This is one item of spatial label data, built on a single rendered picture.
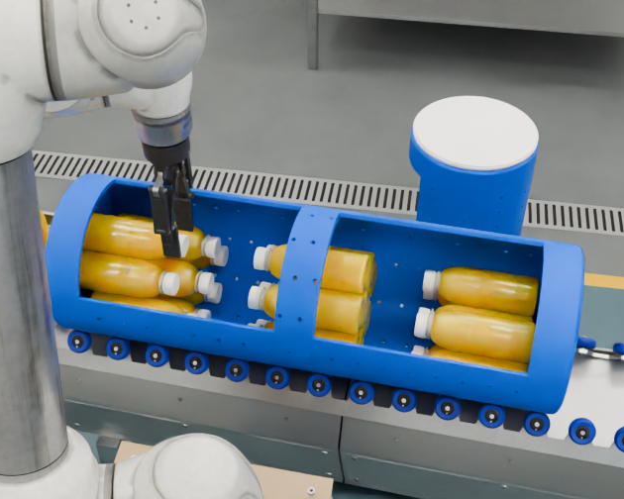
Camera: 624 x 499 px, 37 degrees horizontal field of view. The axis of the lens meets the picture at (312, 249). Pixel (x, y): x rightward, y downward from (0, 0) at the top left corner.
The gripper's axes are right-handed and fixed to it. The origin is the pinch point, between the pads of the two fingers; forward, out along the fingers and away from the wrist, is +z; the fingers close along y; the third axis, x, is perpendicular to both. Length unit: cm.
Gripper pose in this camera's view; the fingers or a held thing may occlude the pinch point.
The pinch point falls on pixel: (177, 230)
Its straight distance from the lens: 161.0
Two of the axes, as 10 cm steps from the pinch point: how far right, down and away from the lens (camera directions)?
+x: -9.8, -1.5, 1.6
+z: 0.0, 7.3, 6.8
